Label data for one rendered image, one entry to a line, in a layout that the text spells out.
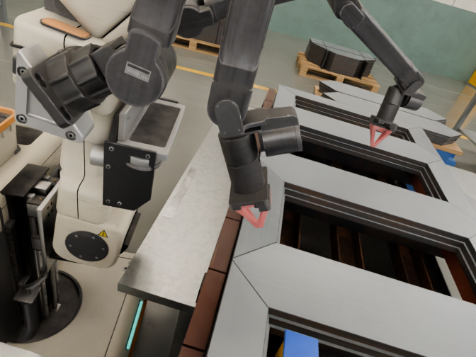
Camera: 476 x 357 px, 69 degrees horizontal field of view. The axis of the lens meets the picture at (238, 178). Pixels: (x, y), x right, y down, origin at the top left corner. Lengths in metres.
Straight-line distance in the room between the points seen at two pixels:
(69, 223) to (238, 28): 0.61
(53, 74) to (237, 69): 0.25
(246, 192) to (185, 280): 0.42
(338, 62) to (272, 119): 4.99
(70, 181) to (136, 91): 0.40
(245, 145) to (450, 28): 8.49
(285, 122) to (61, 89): 0.32
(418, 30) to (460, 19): 0.80
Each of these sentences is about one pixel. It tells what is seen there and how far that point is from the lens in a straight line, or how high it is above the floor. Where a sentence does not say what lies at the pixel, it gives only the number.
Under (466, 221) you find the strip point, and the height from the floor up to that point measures 0.87.
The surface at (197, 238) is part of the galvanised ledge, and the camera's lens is 1.05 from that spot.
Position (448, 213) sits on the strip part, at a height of 0.87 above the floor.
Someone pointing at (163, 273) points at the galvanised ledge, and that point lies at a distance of 0.95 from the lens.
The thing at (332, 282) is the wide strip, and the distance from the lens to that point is 0.81.
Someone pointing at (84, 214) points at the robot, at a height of 0.83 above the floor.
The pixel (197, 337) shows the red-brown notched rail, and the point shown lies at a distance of 0.69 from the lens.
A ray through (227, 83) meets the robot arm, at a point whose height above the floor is 1.25.
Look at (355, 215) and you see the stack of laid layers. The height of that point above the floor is 0.83.
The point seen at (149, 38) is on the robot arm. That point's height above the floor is 1.29.
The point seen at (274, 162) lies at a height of 0.87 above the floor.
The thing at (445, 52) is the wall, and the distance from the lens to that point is 9.05.
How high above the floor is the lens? 1.42
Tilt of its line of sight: 34 degrees down
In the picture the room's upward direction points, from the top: 16 degrees clockwise
